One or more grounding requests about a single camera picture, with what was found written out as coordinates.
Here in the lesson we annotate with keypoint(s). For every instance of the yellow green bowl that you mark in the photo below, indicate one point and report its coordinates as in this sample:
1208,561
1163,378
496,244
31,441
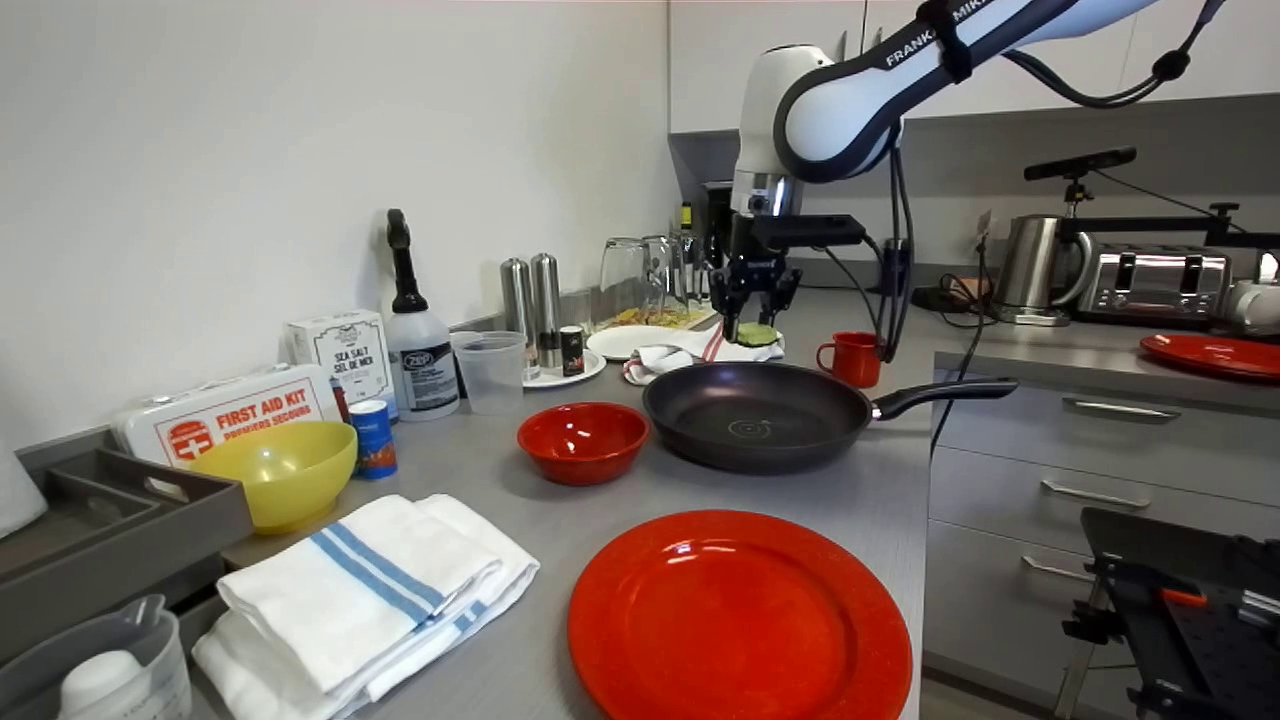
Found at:
273,474

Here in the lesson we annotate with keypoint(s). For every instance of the small white printed box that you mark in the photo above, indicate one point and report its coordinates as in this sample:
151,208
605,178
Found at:
344,352

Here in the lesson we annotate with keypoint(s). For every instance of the clear plastic measuring cup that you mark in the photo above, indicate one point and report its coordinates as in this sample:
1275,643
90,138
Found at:
144,643

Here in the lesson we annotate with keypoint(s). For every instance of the white first aid kit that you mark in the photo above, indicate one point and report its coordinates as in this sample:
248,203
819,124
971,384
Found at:
224,412

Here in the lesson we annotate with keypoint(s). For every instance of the clear plastic container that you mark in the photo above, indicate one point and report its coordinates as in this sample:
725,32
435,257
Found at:
487,360

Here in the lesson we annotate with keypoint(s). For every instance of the large red plate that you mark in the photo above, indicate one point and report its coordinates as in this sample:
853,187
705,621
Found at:
732,625

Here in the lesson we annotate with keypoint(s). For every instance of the small white plate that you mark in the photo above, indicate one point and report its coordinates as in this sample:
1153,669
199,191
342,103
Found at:
543,382

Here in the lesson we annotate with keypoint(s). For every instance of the small blue can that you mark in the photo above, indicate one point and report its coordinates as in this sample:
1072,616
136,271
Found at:
373,441

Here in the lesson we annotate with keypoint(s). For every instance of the white towel red stripe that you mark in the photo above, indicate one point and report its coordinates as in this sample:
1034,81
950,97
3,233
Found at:
661,366

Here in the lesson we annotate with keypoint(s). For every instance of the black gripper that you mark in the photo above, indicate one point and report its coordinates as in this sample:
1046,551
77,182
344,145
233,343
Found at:
761,273

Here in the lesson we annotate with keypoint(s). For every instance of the red plate with rim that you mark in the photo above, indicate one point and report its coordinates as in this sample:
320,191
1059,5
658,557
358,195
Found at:
1214,356

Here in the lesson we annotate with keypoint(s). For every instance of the small dark spice jar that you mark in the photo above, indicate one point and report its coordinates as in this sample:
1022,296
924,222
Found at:
574,352

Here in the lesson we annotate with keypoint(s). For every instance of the red cup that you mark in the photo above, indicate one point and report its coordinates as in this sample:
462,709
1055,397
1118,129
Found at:
853,360

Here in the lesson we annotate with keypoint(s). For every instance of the white wall cabinets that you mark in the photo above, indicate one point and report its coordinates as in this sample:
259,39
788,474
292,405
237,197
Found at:
705,67

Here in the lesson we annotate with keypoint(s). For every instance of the white spray bottle black nozzle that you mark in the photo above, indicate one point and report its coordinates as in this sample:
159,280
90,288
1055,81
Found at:
426,360

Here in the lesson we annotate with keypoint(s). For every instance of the black stand with red parts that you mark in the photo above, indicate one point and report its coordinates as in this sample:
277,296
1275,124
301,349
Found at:
1200,643

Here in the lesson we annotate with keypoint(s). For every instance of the black camera on mount arm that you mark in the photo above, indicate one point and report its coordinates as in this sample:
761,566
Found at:
1083,162

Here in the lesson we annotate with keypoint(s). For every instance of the black frying pan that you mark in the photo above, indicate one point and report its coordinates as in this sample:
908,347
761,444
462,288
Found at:
754,422

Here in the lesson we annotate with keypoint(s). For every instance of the large white plate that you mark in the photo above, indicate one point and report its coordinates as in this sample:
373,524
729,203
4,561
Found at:
624,343

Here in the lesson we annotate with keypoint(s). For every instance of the silver toaster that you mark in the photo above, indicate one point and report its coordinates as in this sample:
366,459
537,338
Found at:
1153,285

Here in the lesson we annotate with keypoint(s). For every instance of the white mug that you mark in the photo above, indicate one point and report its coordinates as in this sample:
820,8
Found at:
1261,305

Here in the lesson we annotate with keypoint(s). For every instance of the grey tray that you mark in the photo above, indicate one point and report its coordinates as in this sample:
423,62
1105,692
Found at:
82,535

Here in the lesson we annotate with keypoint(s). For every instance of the upturned glass pitcher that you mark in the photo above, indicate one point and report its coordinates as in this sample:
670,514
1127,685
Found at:
680,267
624,273

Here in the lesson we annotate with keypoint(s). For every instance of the folded white towel blue stripes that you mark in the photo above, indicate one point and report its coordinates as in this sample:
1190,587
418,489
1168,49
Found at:
361,602

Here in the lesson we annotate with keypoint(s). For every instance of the steel kettle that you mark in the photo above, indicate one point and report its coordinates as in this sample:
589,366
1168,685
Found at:
1034,267

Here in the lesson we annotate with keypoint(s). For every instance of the red bowl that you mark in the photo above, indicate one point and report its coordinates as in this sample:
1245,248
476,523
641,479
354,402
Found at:
581,444

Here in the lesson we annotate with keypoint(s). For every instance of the yellow patterned mat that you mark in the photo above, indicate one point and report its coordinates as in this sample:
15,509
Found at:
661,319

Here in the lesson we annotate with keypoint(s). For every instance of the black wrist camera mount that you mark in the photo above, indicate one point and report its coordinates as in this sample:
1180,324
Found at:
804,231

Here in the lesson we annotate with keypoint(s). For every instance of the silver shaker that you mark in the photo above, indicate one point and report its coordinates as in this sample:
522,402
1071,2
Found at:
547,303
514,292

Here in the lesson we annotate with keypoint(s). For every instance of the black coffee machine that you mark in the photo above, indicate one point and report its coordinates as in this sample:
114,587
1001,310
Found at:
718,222

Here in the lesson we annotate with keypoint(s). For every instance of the grey drawer cabinet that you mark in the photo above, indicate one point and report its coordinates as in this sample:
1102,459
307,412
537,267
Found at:
1001,535

